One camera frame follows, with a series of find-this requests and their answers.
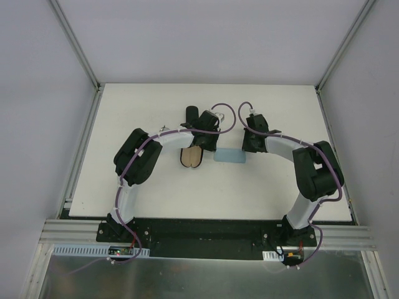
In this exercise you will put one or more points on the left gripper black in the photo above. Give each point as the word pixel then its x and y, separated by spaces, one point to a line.
pixel 205 142

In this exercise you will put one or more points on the white cable duct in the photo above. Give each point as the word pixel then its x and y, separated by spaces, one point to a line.
pixel 112 251
pixel 272 256

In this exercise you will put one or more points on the light blue cloth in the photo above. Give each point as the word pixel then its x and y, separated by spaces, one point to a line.
pixel 230 155

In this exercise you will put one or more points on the black glasses case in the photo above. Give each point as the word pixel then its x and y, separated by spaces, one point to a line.
pixel 191 114
pixel 191 157

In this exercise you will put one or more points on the left white cable duct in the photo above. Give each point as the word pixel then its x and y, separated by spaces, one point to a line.
pixel 112 251

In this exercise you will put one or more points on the right white cable duct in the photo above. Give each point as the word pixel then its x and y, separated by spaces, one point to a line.
pixel 272 256

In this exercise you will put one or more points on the metal frame clear glasses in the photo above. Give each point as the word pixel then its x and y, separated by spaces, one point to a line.
pixel 163 128

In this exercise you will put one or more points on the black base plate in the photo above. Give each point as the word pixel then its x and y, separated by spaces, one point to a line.
pixel 207 238

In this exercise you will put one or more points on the aluminium frame post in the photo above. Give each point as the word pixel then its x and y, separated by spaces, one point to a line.
pixel 360 18
pixel 73 41

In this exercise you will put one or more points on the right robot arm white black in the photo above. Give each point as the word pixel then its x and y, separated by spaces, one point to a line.
pixel 318 174

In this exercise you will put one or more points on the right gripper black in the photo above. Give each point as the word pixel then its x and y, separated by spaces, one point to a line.
pixel 250 144

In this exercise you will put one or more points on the aluminium front rail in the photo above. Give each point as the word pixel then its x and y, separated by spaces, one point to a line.
pixel 336 237

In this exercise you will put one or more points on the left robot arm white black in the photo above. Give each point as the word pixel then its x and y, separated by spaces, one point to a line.
pixel 137 158

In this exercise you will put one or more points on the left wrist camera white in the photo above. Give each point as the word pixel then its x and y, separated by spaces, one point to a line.
pixel 220 116

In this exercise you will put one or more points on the right aluminium frame post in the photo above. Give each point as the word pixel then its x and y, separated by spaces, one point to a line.
pixel 360 18

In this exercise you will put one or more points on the left aluminium frame post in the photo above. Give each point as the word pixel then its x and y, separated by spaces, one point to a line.
pixel 73 41

